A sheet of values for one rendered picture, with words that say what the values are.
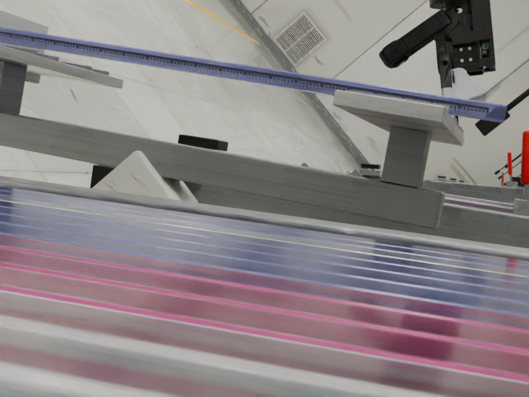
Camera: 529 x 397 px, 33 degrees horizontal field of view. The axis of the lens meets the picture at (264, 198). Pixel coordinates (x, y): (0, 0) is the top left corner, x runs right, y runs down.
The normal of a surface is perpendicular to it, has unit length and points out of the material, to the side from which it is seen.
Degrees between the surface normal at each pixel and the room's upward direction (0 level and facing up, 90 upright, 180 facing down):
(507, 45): 90
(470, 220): 90
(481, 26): 90
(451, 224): 90
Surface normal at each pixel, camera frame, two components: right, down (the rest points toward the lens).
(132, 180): -0.25, 0.01
